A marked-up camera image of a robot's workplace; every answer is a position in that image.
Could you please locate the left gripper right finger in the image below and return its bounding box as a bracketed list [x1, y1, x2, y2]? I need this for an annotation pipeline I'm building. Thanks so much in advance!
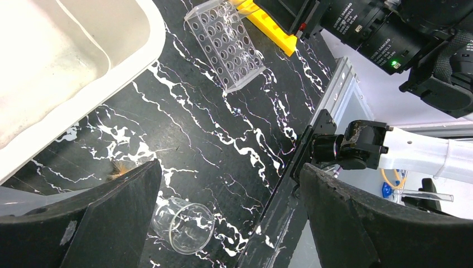
[300, 163, 472, 267]

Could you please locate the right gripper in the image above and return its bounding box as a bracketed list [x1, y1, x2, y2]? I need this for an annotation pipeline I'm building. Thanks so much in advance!
[254, 0, 325, 39]

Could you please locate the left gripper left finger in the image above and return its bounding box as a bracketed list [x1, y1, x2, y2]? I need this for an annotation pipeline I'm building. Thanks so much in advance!
[1, 160, 162, 267]

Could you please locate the yellow test tube rack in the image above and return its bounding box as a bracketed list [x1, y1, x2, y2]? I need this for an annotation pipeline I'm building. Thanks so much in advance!
[229, 0, 298, 56]

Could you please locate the clear acrylic tube rack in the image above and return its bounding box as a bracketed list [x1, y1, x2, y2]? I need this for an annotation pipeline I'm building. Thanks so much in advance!
[184, 1, 266, 93]

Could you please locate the clear glass beaker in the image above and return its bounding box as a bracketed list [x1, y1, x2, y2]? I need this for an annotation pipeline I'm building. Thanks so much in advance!
[151, 197, 215, 255]

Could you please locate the clear plastic funnel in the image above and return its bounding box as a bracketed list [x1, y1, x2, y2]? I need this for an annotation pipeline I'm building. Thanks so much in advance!
[1, 186, 89, 216]

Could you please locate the beige plastic bin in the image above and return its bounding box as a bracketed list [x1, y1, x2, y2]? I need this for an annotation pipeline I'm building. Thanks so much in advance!
[1, 1, 166, 182]

